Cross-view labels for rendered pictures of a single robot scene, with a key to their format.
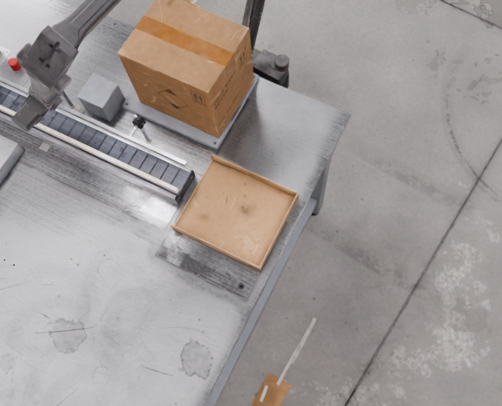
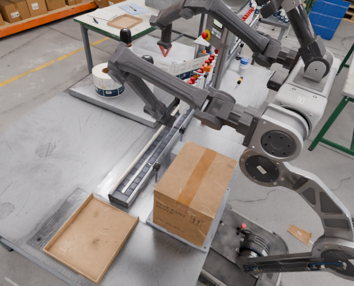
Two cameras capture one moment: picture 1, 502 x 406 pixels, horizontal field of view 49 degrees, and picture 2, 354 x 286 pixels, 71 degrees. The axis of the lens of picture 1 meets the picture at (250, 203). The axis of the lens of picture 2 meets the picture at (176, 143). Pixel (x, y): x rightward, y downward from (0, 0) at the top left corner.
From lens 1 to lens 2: 1.00 m
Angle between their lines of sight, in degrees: 42
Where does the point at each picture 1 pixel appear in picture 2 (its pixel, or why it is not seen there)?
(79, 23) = (133, 61)
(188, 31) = (206, 177)
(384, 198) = not seen: outside the picture
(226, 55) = (186, 201)
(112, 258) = (82, 167)
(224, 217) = (92, 227)
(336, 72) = not seen: outside the picture
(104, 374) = (16, 165)
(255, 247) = (63, 248)
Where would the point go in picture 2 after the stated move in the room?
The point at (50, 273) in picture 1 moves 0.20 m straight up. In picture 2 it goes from (82, 141) to (75, 114)
